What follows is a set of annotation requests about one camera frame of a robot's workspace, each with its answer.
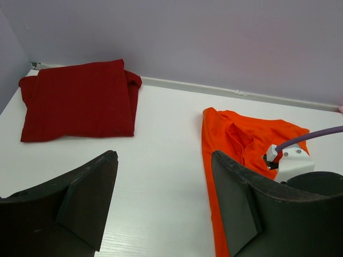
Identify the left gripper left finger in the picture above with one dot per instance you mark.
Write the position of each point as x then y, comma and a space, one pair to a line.
65, 216

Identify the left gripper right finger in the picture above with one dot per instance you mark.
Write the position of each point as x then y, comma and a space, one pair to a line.
258, 222

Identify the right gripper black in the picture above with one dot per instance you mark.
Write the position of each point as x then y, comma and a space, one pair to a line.
314, 185

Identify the orange t-shirt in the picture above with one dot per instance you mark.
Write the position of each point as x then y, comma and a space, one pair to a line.
246, 140

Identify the folded dark red t-shirt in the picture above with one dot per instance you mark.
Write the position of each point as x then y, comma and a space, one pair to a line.
95, 100

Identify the back aluminium rail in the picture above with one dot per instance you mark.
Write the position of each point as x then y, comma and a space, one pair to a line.
238, 94

